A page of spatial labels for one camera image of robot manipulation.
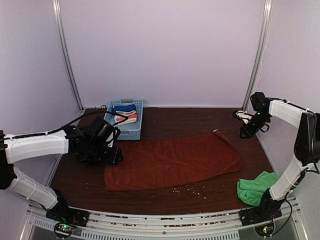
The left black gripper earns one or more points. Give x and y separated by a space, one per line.
113 157

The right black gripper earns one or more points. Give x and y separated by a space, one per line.
247 132

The dark red towel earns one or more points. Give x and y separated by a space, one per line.
158 164

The green microfiber towel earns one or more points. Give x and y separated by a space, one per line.
250 192

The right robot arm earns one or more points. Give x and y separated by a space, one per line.
305 150

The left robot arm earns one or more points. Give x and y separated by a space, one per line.
68 139

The light blue plastic basket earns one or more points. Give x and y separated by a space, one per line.
129 132

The orange white rolled towel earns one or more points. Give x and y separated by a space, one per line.
122 118

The blue rolled towel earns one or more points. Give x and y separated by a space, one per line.
123 108

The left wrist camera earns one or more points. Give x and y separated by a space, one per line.
102 132

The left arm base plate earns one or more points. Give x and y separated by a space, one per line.
74 217

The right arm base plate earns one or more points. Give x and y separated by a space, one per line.
252 216

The aluminium front rail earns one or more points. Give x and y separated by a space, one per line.
221 225

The right aluminium post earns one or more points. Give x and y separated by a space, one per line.
261 47

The aluminium post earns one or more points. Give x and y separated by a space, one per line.
261 47
65 53

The left aluminium post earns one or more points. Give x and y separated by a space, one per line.
65 53

